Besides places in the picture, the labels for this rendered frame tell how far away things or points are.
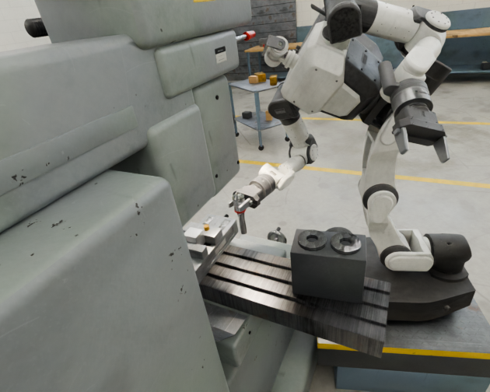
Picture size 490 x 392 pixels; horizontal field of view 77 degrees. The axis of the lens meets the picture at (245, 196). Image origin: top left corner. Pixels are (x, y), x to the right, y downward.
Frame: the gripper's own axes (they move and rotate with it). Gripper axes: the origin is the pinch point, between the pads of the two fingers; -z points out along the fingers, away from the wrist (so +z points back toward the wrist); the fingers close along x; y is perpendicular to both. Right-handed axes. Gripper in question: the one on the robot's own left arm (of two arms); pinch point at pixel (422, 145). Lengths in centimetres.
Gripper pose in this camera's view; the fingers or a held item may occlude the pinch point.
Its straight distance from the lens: 83.1
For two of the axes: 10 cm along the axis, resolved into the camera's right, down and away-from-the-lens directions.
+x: -9.7, -1.7, -1.6
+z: 0.7, -8.7, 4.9
